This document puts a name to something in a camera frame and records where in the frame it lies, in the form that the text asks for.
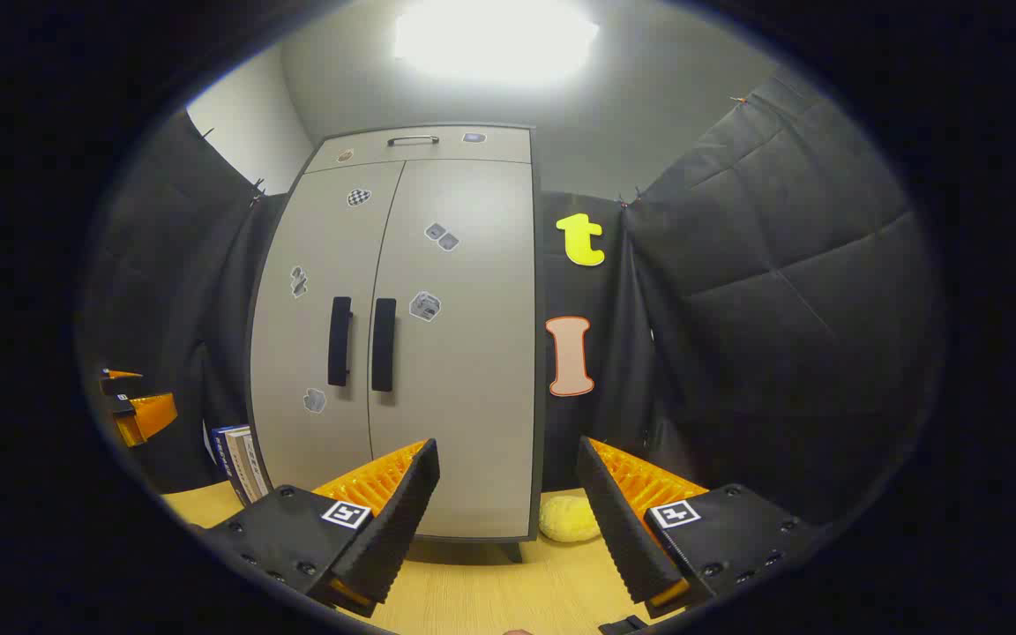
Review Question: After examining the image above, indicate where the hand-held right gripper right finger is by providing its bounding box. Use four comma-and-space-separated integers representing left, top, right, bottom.
575, 436, 826, 618

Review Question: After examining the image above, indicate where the grey double-door shoe cabinet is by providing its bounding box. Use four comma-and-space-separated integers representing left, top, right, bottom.
246, 123, 546, 565

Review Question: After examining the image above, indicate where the stack of books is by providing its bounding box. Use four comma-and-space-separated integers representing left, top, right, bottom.
208, 425, 271, 506

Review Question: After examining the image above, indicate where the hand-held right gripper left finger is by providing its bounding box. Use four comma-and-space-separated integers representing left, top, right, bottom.
186, 438, 440, 618

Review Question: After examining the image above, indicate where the ceiling light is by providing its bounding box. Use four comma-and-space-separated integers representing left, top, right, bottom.
393, 0, 601, 85

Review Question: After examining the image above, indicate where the black door handle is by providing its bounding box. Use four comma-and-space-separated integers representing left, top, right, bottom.
327, 296, 354, 387
371, 298, 397, 392

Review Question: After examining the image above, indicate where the grey cabinet door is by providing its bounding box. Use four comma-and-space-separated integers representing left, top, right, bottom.
367, 159, 535, 539
248, 161, 405, 490

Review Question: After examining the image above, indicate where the yellow sponge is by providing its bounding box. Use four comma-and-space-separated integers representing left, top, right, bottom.
539, 495, 601, 542

